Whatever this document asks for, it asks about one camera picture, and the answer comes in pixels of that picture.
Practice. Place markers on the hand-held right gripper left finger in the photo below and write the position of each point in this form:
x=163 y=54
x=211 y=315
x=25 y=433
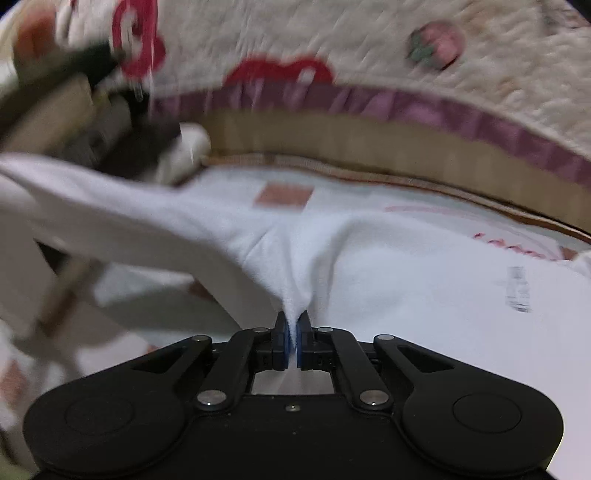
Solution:
x=282 y=344

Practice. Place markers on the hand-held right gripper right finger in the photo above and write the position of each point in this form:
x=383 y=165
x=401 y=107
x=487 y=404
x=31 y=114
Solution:
x=302 y=344

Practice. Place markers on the white t-shirt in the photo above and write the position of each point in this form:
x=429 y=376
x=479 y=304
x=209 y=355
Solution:
x=392 y=277

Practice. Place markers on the checked bed mat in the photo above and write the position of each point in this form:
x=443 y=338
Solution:
x=281 y=194

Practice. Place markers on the quilted bear-print blanket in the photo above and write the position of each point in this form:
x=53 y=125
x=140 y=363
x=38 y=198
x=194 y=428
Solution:
x=323 y=32

